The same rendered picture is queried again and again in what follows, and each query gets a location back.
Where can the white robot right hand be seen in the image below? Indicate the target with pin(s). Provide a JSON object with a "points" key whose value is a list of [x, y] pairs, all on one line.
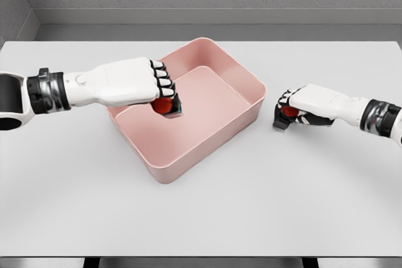
{"points": [[309, 100]]}

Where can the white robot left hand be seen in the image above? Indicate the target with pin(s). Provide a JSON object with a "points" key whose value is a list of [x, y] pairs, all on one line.
{"points": [[135, 81]]}

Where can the red button industrial switch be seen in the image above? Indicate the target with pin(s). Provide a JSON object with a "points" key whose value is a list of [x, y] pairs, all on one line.
{"points": [[163, 105], [289, 111]]}

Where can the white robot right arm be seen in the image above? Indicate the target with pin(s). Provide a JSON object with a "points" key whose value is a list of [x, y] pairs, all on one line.
{"points": [[367, 112]]}

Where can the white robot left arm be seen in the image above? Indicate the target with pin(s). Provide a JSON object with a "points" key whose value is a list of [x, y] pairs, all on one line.
{"points": [[50, 93]]}

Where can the pink rectangular basket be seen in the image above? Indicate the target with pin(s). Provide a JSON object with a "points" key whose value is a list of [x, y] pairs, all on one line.
{"points": [[201, 114]]}

